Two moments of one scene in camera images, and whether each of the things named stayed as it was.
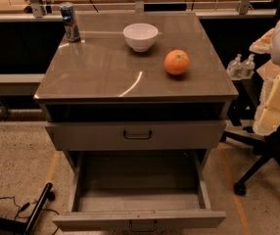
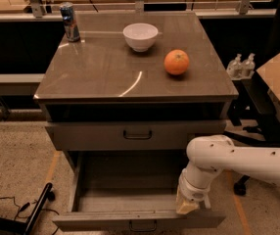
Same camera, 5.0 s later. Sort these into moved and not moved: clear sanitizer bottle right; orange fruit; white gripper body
Moved: white gripper body
Not moved: orange fruit; clear sanitizer bottle right
